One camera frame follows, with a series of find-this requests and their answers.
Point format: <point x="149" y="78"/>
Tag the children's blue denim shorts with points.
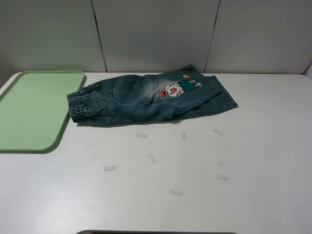
<point x="133" y="99"/>

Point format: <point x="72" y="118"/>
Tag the clear tape strip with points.
<point x="221" y="177"/>
<point x="151" y="158"/>
<point x="141" y="135"/>
<point x="184" y="137"/>
<point x="109" y="168"/>
<point x="174" y="192"/>
<point x="218" y="132"/>

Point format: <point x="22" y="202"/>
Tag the light green plastic tray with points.
<point x="33" y="109"/>

